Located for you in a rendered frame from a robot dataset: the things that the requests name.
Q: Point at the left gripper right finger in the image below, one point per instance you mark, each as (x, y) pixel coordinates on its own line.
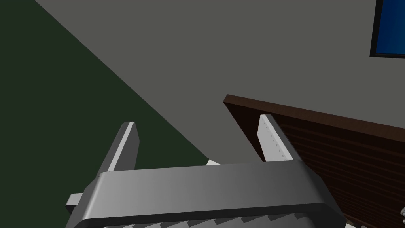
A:
(274, 142)

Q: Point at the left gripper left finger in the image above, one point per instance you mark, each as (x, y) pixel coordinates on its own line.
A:
(121, 150)

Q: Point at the dark brown slatted cabinet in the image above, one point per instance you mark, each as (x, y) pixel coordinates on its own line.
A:
(341, 152)

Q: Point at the blue picture with black frame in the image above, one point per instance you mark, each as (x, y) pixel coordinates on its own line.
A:
(391, 28)

